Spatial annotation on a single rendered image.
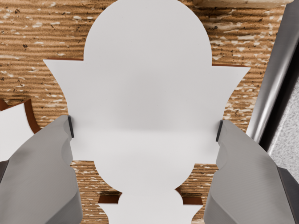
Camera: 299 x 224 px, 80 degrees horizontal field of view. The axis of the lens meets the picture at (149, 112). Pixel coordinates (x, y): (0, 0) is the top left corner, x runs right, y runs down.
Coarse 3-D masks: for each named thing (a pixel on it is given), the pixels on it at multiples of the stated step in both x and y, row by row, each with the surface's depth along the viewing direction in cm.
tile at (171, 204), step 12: (120, 192) 22; (168, 192) 20; (180, 192) 21; (108, 204) 21; (120, 204) 21; (132, 204) 21; (144, 204) 21; (156, 204) 21; (168, 204) 21; (180, 204) 21; (192, 204) 21; (108, 216) 22; (120, 216) 22; (132, 216) 22; (144, 216) 22; (156, 216) 22; (168, 216) 22; (180, 216) 22; (192, 216) 22
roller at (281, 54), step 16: (288, 16) 15; (288, 32) 16; (272, 48) 16; (288, 48) 16; (272, 64) 17; (288, 64) 17; (272, 80) 17; (272, 96) 18; (256, 112) 19; (256, 128) 20
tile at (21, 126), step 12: (0, 108) 16; (12, 108) 16; (24, 108) 16; (0, 120) 16; (12, 120) 16; (24, 120) 16; (0, 132) 17; (12, 132) 17; (24, 132) 17; (0, 144) 17; (12, 144) 17; (0, 156) 18
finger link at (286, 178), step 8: (280, 168) 8; (280, 176) 7; (288, 176) 7; (288, 184) 7; (296, 184) 7; (288, 192) 7; (296, 192) 7; (288, 200) 6; (296, 200) 6; (296, 208) 6; (296, 216) 6
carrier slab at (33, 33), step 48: (0, 0) 13; (48, 0) 13; (96, 0) 13; (192, 0) 13; (0, 48) 15; (48, 48) 15; (240, 48) 15; (0, 96) 16; (48, 96) 16; (240, 96) 16; (96, 192) 22; (192, 192) 22
